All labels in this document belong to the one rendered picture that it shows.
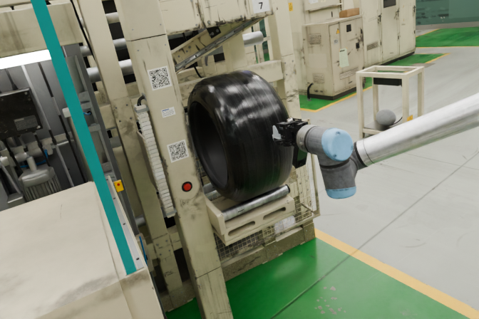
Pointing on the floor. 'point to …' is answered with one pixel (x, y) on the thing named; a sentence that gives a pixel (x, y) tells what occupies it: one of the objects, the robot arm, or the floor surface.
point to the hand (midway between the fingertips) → (276, 137)
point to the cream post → (169, 128)
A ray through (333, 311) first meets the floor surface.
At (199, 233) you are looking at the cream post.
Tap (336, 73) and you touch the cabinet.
